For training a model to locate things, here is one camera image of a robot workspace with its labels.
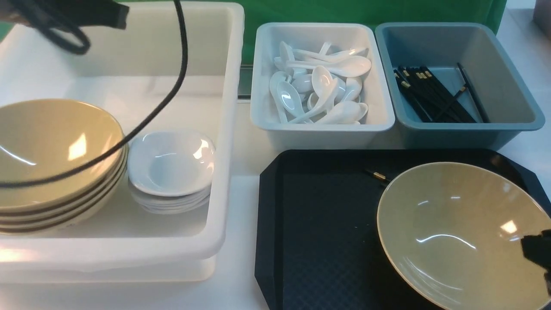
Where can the pile of white spoons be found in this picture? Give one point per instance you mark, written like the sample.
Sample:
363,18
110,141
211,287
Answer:
292,90

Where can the white ceramic soup spoon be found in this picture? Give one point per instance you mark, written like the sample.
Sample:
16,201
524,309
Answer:
322,80

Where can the single black chopstick in bin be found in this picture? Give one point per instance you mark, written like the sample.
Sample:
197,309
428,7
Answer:
480,109

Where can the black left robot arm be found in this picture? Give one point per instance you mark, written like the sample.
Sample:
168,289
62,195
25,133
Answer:
107,13

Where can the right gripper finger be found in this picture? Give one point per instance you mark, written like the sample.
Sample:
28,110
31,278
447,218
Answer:
537,248

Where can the white square sauce dish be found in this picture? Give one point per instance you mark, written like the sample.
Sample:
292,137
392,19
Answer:
171,163

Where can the stack of white dishes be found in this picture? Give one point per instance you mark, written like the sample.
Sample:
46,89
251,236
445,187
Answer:
169,205

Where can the stacked beige bowl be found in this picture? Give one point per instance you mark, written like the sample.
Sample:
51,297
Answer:
72,203
37,223
82,213
45,137

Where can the green backdrop cloth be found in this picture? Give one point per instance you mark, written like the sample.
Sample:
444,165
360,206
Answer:
370,13

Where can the bottom stacked beige bowl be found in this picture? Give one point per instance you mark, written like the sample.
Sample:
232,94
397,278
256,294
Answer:
82,213

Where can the beige noodle bowl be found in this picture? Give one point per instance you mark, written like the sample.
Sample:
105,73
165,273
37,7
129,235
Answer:
453,232

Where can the black chopstick gold band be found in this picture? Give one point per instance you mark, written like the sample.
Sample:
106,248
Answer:
378,176

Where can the top stacked beige bowl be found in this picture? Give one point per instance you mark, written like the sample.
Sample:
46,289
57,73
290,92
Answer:
45,137

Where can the bundle of black chopsticks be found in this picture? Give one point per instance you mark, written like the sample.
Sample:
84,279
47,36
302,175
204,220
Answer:
429,98

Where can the large white plastic tub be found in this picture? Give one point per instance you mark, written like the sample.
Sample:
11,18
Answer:
127,73

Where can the black serving tray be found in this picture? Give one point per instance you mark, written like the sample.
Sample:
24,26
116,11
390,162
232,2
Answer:
317,246

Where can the white spoon bin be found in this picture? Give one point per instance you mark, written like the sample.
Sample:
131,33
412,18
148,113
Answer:
311,37

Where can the grey-blue chopstick bin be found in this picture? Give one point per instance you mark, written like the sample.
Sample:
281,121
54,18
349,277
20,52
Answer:
506,98

